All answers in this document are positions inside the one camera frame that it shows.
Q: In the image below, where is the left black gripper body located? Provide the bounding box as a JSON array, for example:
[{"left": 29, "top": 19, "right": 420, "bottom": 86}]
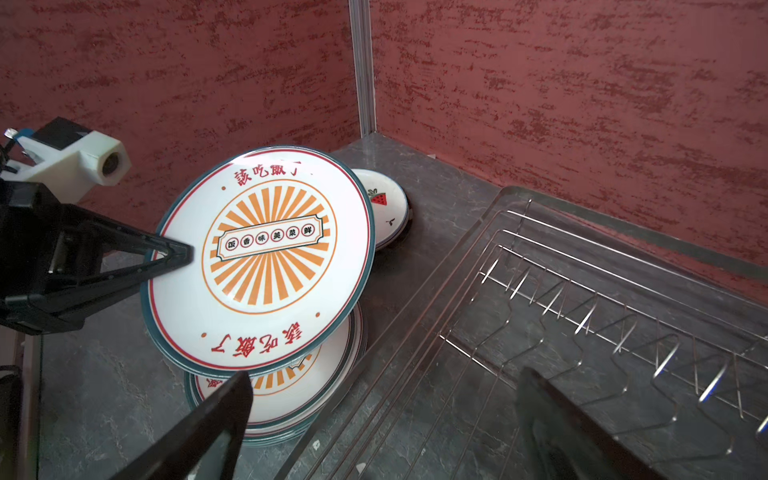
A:
[{"left": 1, "top": 180, "right": 66, "bottom": 335}]

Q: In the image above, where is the sunburst green rim plate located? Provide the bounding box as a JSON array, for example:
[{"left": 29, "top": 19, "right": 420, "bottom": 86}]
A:
[{"left": 141, "top": 146, "right": 375, "bottom": 378}]

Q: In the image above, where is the metal wire dish rack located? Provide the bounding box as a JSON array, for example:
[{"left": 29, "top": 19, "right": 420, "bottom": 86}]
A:
[{"left": 278, "top": 187, "right": 767, "bottom": 479}]

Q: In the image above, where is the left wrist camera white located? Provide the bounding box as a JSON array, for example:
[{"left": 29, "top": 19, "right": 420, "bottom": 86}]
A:
[{"left": 1, "top": 117, "right": 132, "bottom": 204}]

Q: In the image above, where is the left corner aluminium profile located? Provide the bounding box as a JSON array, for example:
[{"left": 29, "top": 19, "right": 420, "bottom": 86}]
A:
[{"left": 348, "top": 0, "right": 377, "bottom": 138}]

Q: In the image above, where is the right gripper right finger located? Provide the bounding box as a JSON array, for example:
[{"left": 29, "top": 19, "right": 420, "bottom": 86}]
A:
[{"left": 515, "top": 367, "right": 662, "bottom": 479}]

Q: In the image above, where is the watermelon pattern plate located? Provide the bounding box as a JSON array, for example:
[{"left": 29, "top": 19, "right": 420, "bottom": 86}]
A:
[{"left": 353, "top": 169, "right": 408, "bottom": 246}]

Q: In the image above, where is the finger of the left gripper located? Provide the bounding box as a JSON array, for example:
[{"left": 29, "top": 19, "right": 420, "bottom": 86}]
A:
[
  {"left": 17, "top": 263, "right": 179, "bottom": 334},
  {"left": 53, "top": 204, "right": 194, "bottom": 288}
]

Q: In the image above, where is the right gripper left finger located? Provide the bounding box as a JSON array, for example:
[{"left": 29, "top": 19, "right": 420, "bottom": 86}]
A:
[{"left": 114, "top": 372, "right": 253, "bottom": 479}]

